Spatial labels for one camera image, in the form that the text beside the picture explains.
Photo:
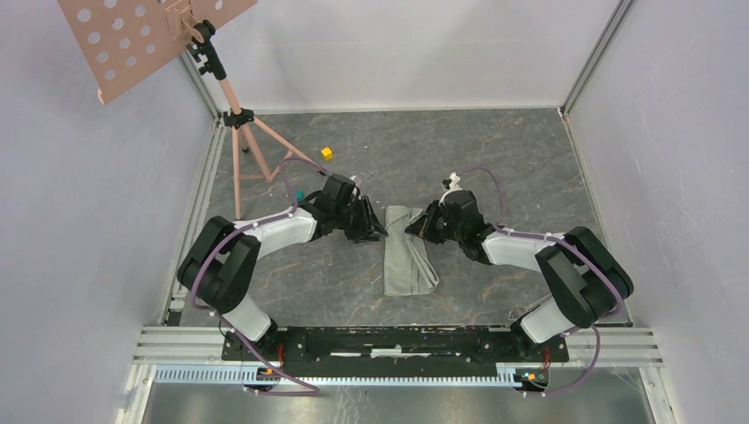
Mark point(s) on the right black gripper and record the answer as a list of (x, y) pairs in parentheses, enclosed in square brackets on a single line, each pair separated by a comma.
[(418, 227)]

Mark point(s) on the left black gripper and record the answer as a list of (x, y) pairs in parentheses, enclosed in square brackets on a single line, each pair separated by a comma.
[(370, 223)]

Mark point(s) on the grey cloth napkin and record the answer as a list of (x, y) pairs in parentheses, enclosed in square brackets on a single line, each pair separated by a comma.
[(407, 269)]

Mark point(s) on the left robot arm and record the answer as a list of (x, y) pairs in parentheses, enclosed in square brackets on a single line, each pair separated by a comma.
[(220, 263)]

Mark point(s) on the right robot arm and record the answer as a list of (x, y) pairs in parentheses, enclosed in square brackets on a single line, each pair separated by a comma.
[(585, 281)]

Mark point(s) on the pink music stand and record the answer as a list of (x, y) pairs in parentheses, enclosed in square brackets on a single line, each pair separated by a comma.
[(126, 41)]

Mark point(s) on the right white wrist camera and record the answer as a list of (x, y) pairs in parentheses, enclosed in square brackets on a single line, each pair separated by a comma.
[(450, 185)]

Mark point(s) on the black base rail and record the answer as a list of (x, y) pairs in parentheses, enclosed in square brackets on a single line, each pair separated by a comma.
[(409, 351)]

